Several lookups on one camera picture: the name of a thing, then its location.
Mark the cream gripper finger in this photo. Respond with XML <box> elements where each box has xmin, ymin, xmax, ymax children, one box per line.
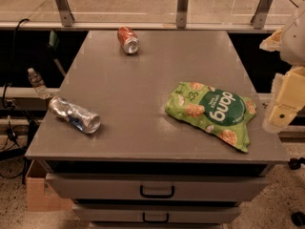
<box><xmin>271</xmin><ymin>73</ymin><xmax>283</xmax><ymax>99</ymax></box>

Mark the silver blue redbull can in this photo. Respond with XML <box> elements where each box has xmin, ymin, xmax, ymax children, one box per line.
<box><xmin>49</xmin><ymin>95</ymin><xmax>101</xmax><ymax>134</ymax></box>

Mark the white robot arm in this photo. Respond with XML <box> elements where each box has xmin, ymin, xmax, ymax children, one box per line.
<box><xmin>259</xmin><ymin>3</ymin><xmax>305</xmax><ymax>133</ymax></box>

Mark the red coke can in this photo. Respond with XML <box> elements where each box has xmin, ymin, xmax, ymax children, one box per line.
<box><xmin>117</xmin><ymin>27</ymin><xmax>139</xmax><ymax>54</ymax></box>

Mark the green dang chips bag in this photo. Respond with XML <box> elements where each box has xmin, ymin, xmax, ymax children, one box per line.
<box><xmin>165</xmin><ymin>82</ymin><xmax>256</xmax><ymax>153</ymax></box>

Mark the black chair caster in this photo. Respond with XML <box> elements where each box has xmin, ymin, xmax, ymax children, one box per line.
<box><xmin>291</xmin><ymin>212</ymin><xmax>305</xmax><ymax>226</ymax></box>

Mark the clear plastic water bottle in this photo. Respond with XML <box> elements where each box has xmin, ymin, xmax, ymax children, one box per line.
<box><xmin>28</xmin><ymin>68</ymin><xmax>51</xmax><ymax>99</ymax></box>

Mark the cardboard box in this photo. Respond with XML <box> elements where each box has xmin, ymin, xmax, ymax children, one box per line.
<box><xmin>26</xmin><ymin>160</ymin><xmax>72</xmax><ymax>212</ymax></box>

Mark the right metal railing bracket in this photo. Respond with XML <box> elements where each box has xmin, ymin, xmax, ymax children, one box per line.
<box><xmin>251</xmin><ymin>0</ymin><xmax>274</xmax><ymax>30</ymax></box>

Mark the metal railing bracket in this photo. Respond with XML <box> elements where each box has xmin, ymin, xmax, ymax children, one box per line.
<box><xmin>251</xmin><ymin>0</ymin><xmax>274</xmax><ymax>30</ymax></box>
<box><xmin>55</xmin><ymin>0</ymin><xmax>74</xmax><ymax>27</ymax></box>
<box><xmin>175</xmin><ymin>0</ymin><xmax>189</xmax><ymax>29</ymax></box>

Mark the middle metal railing bracket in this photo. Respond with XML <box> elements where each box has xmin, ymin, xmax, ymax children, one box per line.
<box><xmin>175</xmin><ymin>0</ymin><xmax>189</xmax><ymax>29</ymax></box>

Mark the top drawer black handle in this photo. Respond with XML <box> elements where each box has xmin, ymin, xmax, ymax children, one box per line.
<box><xmin>139</xmin><ymin>185</ymin><xmax>175</xmax><ymax>199</ymax></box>

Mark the drawer black handle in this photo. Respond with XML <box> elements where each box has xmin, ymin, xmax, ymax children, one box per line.
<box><xmin>139</xmin><ymin>185</ymin><xmax>175</xmax><ymax>199</ymax></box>
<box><xmin>142</xmin><ymin>213</ymin><xmax>170</xmax><ymax>223</ymax></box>

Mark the left metal railing bracket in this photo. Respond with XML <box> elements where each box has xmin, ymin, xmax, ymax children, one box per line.
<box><xmin>55</xmin><ymin>0</ymin><xmax>74</xmax><ymax>27</ymax></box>

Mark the green handled tool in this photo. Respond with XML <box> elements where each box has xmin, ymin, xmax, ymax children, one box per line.
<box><xmin>47</xmin><ymin>30</ymin><xmax>66</xmax><ymax>76</ymax></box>

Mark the black cable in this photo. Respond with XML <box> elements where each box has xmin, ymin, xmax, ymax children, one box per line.
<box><xmin>1</xmin><ymin>17</ymin><xmax>31</xmax><ymax>111</ymax></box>

